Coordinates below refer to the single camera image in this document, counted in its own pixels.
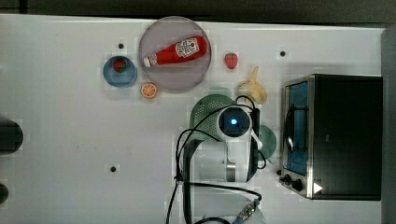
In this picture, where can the peeled banana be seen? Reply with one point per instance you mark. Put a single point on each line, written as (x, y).
(252, 88)

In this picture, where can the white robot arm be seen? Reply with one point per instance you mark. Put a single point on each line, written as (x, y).
(231, 158)

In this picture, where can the black toaster oven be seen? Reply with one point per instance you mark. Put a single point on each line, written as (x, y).
(332, 137)

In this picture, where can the purple round plate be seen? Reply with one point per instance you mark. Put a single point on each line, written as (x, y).
(162, 34)

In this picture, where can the orange slice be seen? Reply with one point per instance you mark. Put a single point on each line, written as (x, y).
(148, 90)

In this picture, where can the black object at left edge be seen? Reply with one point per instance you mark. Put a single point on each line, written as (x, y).
(11, 136)

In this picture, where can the green oval strainer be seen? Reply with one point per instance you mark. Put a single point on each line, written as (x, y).
(205, 114)

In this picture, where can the blue bowl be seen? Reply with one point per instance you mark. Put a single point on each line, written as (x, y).
(120, 80)

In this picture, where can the strawberry in blue bowl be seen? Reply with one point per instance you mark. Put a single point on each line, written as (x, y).
(119, 66)

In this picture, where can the red strawberry on table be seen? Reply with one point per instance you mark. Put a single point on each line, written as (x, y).
(231, 60)

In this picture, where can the green mug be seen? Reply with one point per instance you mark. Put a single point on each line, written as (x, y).
(268, 138)

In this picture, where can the red ketchup bottle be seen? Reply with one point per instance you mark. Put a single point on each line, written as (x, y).
(188, 49)

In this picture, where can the dark object lower left edge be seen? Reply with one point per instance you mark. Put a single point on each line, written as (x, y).
(4, 193)

